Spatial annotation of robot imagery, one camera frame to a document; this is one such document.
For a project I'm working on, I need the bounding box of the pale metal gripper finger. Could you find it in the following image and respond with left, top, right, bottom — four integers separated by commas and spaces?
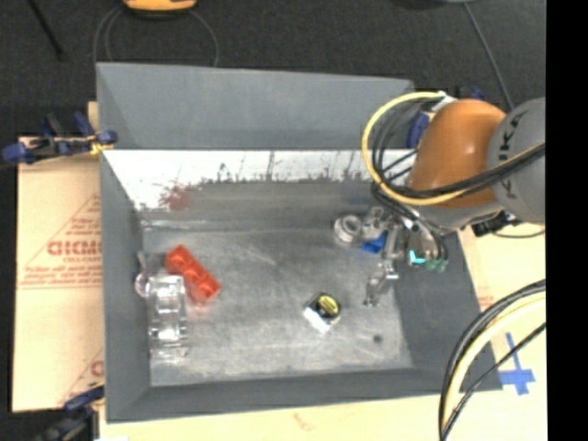
365, 263, 400, 308
332, 215, 369, 249

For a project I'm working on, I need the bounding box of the black yellow white small box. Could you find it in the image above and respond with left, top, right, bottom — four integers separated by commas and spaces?
302, 291, 343, 335

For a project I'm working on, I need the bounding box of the grey metal bin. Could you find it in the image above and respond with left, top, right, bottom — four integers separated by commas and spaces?
95, 62, 503, 423

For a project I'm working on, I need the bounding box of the red toy brick block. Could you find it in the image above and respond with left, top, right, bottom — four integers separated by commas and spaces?
164, 243, 223, 306

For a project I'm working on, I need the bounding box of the clear glass block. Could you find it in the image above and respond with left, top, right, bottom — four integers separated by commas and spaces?
146, 273, 190, 363

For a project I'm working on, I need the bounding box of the small pink clear glass thing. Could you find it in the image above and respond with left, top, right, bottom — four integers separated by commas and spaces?
133, 271, 155, 299

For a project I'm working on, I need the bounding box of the brown cardboard board red print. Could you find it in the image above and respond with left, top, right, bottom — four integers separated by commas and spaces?
10, 148, 107, 413

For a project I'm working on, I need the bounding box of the black cylinder on white bracket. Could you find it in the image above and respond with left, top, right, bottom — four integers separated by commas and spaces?
470, 212, 523, 238

